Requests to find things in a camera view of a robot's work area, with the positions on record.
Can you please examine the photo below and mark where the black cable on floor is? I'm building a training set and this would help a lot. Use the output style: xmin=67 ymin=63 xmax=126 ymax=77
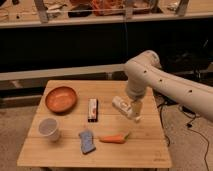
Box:
xmin=156 ymin=99 xmax=212 ymax=171

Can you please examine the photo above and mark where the blue sponge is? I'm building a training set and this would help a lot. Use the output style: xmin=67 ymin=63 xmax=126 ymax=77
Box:
xmin=79 ymin=130 xmax=96 ymax=154

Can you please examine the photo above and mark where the wooden table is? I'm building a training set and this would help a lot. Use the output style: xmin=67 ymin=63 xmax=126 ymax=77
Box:
xmin=17 ymin=80 xmax=172 ymax=168

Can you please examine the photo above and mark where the orange wooden bowl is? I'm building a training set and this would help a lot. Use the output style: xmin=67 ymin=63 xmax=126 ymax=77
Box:
xmin=45 ymin=86 xmax=77 ymax=113

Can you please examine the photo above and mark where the orange carrot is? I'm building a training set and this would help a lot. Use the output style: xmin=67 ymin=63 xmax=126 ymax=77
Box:
xmin=99 ymin=133 xmax=130 ymax=144

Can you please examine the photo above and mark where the translucent plastic cup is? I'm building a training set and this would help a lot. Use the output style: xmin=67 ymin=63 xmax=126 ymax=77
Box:
xmin=38 ymin=118 xmax=60 ymax=142

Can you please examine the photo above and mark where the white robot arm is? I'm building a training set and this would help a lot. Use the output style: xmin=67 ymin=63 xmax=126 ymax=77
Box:
xmin=124 ymin=50 xmax=213 ymax=122

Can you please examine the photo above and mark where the long shelf bench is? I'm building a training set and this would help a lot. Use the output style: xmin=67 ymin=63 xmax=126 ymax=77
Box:
xmin=0 ymin=0 xmax=213 ymax=29

